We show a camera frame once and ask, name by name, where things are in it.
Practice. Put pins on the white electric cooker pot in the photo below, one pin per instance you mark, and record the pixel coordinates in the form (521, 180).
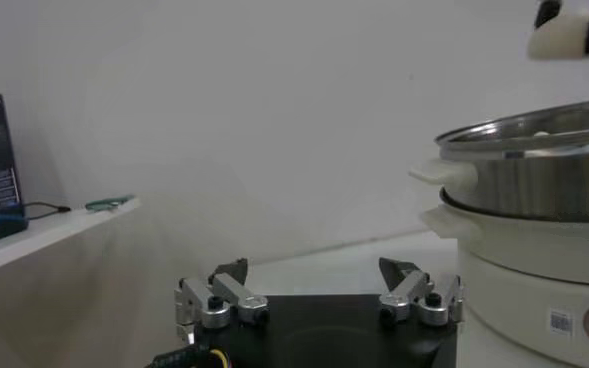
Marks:
(524, 280)

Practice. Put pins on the perforated steel steamer basket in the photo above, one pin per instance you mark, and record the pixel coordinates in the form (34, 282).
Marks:
(539, 185)

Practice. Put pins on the white steamed baozi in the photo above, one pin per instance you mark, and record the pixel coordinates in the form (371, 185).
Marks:
(564, 40)
(541, 133)

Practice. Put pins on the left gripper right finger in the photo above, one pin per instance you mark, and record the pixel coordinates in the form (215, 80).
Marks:
(414, 295)

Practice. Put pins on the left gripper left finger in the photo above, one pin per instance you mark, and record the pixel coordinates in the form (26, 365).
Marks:
(224, 300)

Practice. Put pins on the white side table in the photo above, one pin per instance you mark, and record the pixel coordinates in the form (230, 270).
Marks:
(49, 240)

